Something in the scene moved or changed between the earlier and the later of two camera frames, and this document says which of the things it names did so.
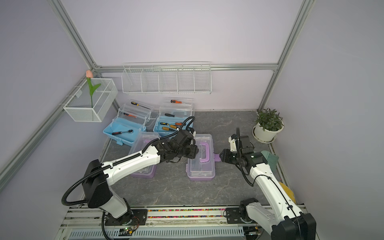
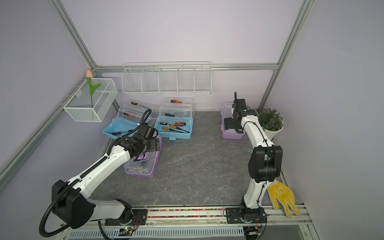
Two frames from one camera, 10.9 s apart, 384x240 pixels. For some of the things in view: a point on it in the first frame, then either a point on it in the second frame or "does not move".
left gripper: (193, 151) → (155, 145)
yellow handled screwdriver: (167, 128) does not move
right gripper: (225, 157) → (228, 124)
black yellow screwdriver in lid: (137, 104) does not move
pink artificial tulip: (89, 74) does not move
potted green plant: (268, 123) does not move
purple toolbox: (202, 167) → (226, 111)
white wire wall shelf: (167, 77) does not move
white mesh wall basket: (92, 100) does not move
